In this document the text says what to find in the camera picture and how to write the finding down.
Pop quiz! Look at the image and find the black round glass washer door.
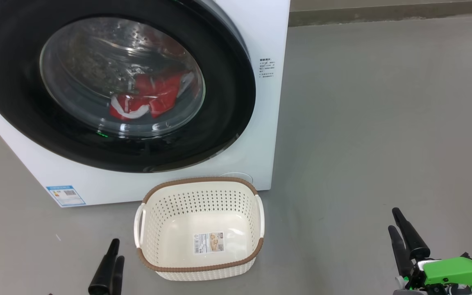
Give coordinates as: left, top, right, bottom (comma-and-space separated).
0, 0, 257, 173

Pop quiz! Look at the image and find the white barcode label sticker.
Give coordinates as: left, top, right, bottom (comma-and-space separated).
193, 231, 225, 254

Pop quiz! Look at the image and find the cream basket with brown rim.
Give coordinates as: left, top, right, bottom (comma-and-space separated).
134, 177, 265, 282

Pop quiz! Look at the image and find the round white filter cover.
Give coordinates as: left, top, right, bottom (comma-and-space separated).
220, 172, 254, 186

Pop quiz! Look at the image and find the white front-load washing machine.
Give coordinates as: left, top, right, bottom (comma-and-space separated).
0, 0, 290, 208

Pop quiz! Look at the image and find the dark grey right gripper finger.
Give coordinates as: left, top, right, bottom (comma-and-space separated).
388, 225, 413, 277
392, 208, 430, 260

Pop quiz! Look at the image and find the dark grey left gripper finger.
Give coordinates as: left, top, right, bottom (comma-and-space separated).
111, 256, 125, 295
88, 238, 120, 295

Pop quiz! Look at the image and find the blue white energy label sticker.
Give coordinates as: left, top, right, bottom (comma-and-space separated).
46, 185, 86, 207

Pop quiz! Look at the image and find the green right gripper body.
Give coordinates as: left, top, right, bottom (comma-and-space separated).
396, 256, 472, 295

